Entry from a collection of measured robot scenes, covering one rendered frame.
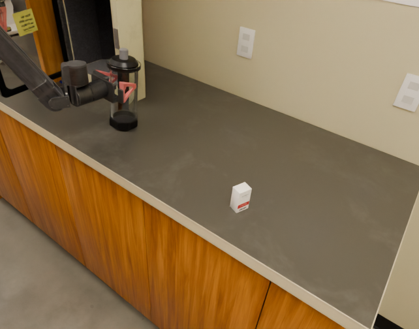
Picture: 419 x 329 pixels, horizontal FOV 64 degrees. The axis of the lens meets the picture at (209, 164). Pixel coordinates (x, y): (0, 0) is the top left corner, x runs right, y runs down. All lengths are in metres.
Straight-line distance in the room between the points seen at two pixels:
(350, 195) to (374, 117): 0.37
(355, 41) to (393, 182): 0.48
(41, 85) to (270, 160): 0.72
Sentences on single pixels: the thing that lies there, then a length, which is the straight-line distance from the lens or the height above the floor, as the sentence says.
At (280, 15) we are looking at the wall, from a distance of 1.37.
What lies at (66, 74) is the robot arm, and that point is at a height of 1.19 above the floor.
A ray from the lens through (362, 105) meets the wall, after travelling 1.35.
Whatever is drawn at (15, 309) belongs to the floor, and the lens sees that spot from 1.99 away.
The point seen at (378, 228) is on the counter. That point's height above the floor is 0.94.
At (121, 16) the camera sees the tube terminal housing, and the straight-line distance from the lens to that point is 1.28.
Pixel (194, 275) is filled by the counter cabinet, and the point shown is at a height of 0.66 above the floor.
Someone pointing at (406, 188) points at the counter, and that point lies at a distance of 1.23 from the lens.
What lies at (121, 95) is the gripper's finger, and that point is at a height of 1.10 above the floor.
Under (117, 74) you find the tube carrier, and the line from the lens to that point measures 1.15.
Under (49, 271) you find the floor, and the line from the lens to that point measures 2.06.
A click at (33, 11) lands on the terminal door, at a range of 1.44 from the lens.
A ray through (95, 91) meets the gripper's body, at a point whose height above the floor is 1.13.
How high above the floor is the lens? 1.61
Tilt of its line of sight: 38 degrees down
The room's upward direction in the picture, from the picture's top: 5 degrees clockwise
